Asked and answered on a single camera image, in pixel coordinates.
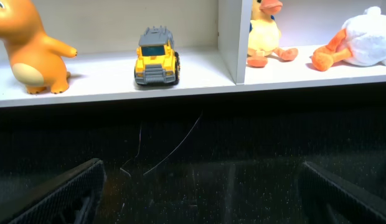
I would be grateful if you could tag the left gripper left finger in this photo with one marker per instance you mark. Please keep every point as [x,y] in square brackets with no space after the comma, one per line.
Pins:
[56,199]

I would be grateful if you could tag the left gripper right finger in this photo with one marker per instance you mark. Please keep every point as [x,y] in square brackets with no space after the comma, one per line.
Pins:
[336,202]

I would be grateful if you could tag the yellow rubber duck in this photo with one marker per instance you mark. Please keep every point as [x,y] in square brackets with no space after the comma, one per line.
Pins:
[31,49]

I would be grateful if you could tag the grey and yellow toy truck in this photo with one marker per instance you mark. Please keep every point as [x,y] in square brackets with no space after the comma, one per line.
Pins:
[155,62]

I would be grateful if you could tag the white shelf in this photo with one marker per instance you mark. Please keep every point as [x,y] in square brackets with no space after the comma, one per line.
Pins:
[102,77]

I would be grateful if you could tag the white plush duck yellow hat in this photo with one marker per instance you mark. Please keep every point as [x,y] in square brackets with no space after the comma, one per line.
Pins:
[367,40]

